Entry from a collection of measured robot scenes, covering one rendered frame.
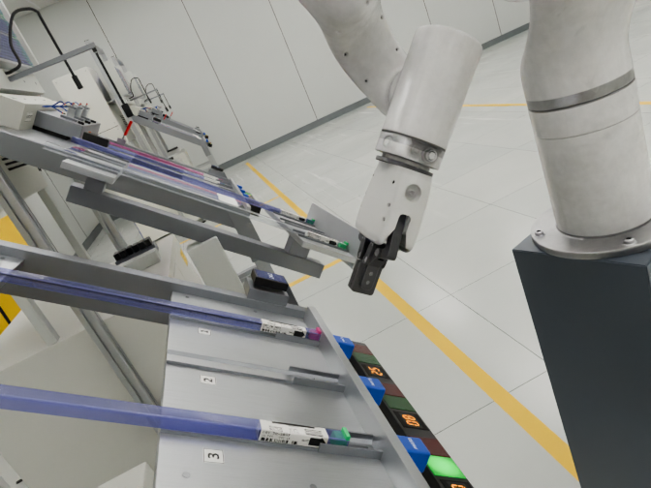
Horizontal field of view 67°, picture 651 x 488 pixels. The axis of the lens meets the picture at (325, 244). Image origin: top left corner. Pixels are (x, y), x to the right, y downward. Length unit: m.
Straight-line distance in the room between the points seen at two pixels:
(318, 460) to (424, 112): 0.39
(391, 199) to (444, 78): 0.15
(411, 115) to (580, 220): 0.26
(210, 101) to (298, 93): 1.40
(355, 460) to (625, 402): 0.48
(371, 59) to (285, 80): 7.54
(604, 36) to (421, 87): 0.20
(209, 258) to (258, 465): 0.58
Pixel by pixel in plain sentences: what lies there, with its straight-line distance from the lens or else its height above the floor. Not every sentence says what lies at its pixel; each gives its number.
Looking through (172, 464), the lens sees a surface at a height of 0.84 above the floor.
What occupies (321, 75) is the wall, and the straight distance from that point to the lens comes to 8.35.
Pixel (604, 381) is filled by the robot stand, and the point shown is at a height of 0.49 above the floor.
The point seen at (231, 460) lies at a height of 0.81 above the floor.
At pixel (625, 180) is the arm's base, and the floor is 0.78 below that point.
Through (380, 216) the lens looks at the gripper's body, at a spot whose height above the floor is 0.85.
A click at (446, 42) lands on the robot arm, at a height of 1.01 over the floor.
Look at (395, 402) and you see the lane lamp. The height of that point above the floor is 0.66.
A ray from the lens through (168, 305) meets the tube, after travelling 0.61.
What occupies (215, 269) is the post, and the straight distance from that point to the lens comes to 0.94.
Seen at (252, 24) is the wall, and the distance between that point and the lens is 8.22.
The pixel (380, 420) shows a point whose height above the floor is 0.73.
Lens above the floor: 1.05
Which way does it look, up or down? 20 degrees down
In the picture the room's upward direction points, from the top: 24 degrees counter-clockwise
